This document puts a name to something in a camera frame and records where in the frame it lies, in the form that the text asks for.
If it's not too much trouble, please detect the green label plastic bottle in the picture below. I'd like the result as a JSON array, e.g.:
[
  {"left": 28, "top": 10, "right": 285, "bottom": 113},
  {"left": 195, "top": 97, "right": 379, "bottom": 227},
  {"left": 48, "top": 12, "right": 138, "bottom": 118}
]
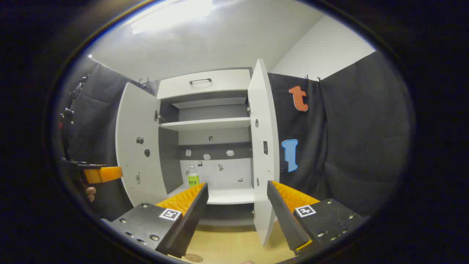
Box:
[{"left": 187, "top": 164, "right": 200, "bottom": 188}]

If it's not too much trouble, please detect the black backdrop cloth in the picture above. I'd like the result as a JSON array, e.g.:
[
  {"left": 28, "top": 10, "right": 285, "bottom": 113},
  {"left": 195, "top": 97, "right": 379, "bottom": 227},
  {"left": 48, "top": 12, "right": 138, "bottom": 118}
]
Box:
[{"left": 55, "top": 51, "right": 413, "bottom": 224}]

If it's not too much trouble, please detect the white cabinet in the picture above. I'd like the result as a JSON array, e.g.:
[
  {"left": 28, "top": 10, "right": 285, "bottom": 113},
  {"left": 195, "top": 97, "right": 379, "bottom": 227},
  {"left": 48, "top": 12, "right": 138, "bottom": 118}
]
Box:
[{"left": 157, "top": 67, "right": 257, "bottom": 226}]

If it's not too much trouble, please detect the ceiling light panel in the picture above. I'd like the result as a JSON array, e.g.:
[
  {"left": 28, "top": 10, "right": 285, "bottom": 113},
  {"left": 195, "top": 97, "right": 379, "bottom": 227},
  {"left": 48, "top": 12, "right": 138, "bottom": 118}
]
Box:
[{"left": 130, "top": 0, "right": 215, "bottom": 35}]

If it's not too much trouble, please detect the white cabinet drawer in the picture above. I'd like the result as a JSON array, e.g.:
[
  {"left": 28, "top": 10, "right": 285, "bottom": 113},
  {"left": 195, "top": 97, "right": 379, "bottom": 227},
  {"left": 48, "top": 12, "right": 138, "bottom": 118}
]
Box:
[{"left": 157, "top": 68, "right": 252, "bottom": 100}]

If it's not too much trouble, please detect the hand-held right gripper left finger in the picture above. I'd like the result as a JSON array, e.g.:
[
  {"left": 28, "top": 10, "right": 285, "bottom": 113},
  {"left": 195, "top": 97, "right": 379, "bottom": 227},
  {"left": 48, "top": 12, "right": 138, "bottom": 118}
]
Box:
[{"left": 100, "top": 182, "right": 209, "bottom": 259}]

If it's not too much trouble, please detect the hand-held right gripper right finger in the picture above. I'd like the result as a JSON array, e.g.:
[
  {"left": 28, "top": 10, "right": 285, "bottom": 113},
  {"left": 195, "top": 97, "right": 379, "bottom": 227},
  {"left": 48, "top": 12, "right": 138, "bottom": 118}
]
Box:
[{"left": 266, "top": 180, "right": 369, "bottom": 256}]

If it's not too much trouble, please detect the white cabinet door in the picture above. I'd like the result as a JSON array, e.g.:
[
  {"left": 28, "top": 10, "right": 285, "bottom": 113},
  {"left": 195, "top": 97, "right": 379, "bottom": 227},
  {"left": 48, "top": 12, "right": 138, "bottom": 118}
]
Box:
[
  {"left": 247, "top": 59, "right": 281, "bottom": 247},
  {"left": 115, "top": 82, "right": 173, "bottom": 208}
]

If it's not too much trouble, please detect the white cabinet shelf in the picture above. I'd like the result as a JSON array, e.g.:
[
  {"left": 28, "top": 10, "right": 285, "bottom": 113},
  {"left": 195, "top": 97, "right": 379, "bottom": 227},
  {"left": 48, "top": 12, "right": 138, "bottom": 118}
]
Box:
[{"left": 159, "top": 117, "right": 251, "bottom": 132}]

